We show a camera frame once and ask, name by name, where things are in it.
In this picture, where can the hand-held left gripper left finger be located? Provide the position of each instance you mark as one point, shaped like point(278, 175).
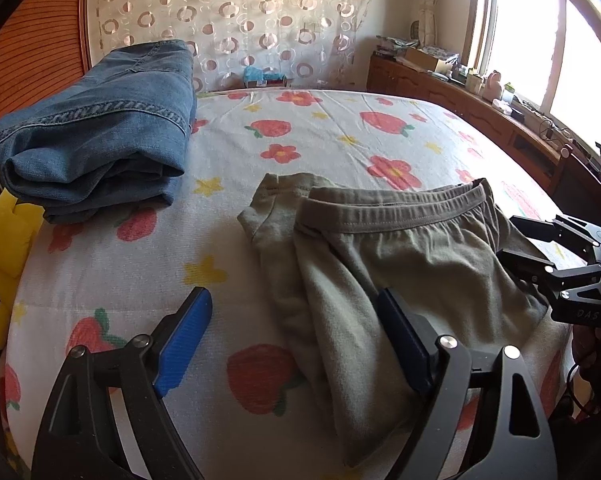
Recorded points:
point(188, 340)

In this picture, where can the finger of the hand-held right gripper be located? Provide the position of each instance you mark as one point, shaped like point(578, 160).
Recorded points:
point(580, 237)
point(580, 295)

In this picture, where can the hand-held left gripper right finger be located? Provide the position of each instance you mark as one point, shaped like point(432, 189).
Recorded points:
point(403, 340)

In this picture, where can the grey-green pants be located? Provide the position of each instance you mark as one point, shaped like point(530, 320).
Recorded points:
point(395, 270)

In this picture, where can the green bottle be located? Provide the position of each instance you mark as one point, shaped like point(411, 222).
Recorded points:
point(508, 94)

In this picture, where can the window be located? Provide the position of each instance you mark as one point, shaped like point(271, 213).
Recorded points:
point(525, 35)

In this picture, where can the wooden cabinet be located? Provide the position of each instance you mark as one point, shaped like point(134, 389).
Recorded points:
point(445, 95)

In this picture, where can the yellow plush toy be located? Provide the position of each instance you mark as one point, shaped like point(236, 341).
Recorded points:
point(10, 245)

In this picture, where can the floral bed sheet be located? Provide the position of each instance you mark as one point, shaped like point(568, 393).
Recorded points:
point(330, 135)

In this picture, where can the folded blue jeans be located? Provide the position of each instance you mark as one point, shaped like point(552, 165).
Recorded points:
point(105, 135)

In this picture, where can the cardboard box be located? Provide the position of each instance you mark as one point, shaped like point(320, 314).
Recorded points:
point(425, 60)

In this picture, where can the blue packet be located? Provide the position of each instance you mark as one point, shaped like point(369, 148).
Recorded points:
point(258, 77)

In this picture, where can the narrow patterned curtain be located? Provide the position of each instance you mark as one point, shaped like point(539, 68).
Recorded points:
point(426, 0)

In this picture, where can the wooden slatted panel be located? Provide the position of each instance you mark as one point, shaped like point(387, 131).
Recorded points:
point(35, 60)

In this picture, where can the sheer curtain with circles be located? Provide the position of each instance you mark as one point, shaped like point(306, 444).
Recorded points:
point(230, 15)

